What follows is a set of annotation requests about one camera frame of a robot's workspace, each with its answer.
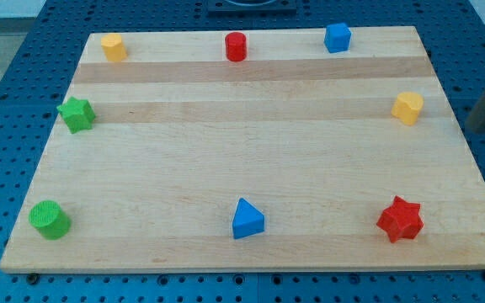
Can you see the yellow heart block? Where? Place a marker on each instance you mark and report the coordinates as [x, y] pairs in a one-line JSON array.
[[407, 107]]

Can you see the blue triangle block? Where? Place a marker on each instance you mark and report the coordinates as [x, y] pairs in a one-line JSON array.
[[247, 220]]

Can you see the wooden board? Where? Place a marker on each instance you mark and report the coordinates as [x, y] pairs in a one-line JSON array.
[[307, 137]]

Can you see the red cylinder block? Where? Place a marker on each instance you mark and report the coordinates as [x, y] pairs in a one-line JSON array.
[[236, 46]]

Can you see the blue cube block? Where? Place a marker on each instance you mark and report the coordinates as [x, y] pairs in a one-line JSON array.
[[337, 37]]

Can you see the green star block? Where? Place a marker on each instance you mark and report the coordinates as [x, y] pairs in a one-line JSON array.
[[77, 114]]

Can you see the yellow hexagon block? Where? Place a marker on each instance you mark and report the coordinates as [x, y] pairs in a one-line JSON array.
[[113, 47]]

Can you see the red star block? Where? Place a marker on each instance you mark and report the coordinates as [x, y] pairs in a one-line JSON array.
[[401, 220]]

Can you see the green cylinder block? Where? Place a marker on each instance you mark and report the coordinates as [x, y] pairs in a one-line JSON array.
[[50, 220]]

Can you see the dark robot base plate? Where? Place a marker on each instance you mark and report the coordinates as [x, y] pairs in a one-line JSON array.
[[250, 6]]

